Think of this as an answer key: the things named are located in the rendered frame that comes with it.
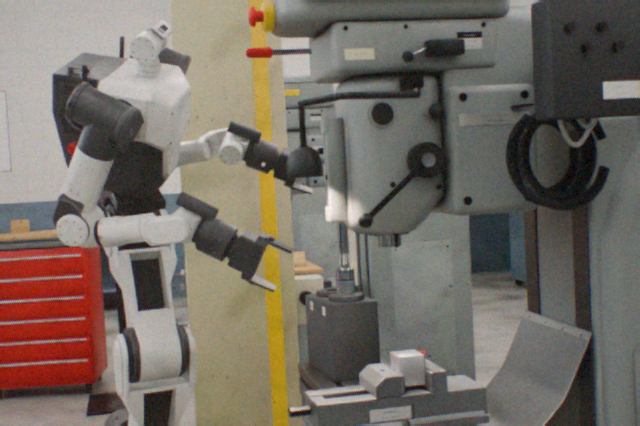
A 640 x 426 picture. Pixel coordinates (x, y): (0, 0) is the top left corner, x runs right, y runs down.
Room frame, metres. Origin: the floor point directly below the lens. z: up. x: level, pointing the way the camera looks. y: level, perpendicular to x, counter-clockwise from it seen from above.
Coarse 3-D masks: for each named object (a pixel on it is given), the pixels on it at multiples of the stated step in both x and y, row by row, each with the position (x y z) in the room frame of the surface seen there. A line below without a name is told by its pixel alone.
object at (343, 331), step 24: (336, 288) 2.42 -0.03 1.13; (312, 312) 2.37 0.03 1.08; (336, 312) 2.22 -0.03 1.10; (360, 312) 2.24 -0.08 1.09; (312, 336) 2.38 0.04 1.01; (336, 336) 2.22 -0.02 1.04; (360, 336) 2.24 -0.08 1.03; (312, 360) 2.39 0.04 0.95; (336, 360) 2.22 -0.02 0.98; (360, 360) 2.24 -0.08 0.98
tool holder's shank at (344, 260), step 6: (342, 228) 2.28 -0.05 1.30; (342, 234) 2.28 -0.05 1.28; (342, 240) 2.28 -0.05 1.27; (342, 246) 2.28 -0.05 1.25; (348, 246) 2.30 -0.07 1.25; (342, 252) 2.29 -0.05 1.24; (348, 252) 2.29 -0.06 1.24; (342, 258) 2.28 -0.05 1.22; (348, 258) 2.29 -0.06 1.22; (342, 264) 2.28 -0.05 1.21; (348, 264) 2.29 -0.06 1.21
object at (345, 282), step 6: (336, 276) 2.29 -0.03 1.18; (342, 276) 2.27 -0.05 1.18; (348, 276) 2.27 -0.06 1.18; (354, 276) 2.29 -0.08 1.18; (336, 282) 2.29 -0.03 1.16; (342, 282) 2.27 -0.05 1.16; (348, 282) 2.27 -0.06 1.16; (354, 282) 2.29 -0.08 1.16; (342, 288) 2.27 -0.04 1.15; (348, 288) 2.27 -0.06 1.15; (354, 288) 2.29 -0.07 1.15; (342, 294) 2.27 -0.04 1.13; (348, 294) 2.27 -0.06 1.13; (354, 294) 2.29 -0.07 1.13
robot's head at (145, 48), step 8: (144, 32) 2.28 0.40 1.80; (152, 32) 2.30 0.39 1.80; (160, 32) 2.33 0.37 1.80; (136, 40) 2.24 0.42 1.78; (144, 40) 2.24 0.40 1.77; (152, 40) 2.24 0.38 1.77; (160, 40) 2.30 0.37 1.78; (136, 48) 2.25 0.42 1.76; (144, 48) 2.25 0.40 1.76; (152, 48) 2.24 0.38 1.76; (160, 48) 2.28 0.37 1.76; (136, 56) 2.26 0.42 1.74; (144, 56) 2.26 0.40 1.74; (152, 56) 2.25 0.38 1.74; (136, 64) 2.31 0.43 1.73; (144, 64) 2.30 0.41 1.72; (152, 64) 2.30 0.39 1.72; (160, 64) 2.33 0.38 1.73
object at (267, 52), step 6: (258, 48) 1.98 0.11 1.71; (264, 48) 1.98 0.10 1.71; (270, 48) 1.98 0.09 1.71; (246, 54) 1.97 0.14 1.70; (252, 54) 1.97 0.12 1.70; (258, 54) 1.97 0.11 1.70; (264, 54) 1.98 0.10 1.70; (270, 54) 1.98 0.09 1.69; (276, 54) 1.99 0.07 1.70; (282, 54) 1.99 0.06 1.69; (288, 54) 1.99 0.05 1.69; (294, 54) 2.00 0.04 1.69; (300, 54) 2.00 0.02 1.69
